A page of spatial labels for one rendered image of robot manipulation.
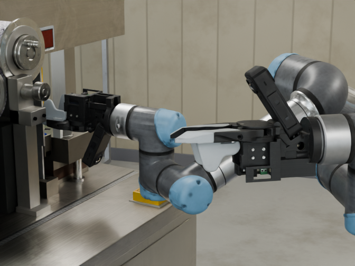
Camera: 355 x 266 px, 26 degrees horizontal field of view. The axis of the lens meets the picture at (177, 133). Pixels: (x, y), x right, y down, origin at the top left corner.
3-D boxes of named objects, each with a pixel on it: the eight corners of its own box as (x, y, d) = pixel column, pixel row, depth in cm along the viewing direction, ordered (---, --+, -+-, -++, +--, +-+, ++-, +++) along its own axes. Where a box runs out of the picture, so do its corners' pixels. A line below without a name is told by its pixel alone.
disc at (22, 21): (2, 92, 162) (-3, 21, 158) (0, 92, 163) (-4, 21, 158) (46, 79, 175) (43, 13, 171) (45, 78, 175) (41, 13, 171)
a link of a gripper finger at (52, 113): (33, 95, 173) (69, 98, 170) (34, 121, 175) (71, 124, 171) (26, 98, 170) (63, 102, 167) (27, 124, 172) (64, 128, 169)
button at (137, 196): (158, 206, 174) (158, 196, 174) (132, 200, 178) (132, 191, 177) (174, 197, 180) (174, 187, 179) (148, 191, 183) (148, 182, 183)
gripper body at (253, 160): (242, 183, 110) (322, 178, 112) (241, 123, 108) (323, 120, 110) (229, 173, 117) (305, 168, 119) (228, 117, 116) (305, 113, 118)
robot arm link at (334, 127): (351, 116, 111) (330, 110, 119) (320, 118, 110) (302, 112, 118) (351, 168, 112) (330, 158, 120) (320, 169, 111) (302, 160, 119)
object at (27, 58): (22, 75, 164) (16, 42, 161) (15, 74, 165) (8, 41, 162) (44, 62, 170) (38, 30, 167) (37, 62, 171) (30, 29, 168)
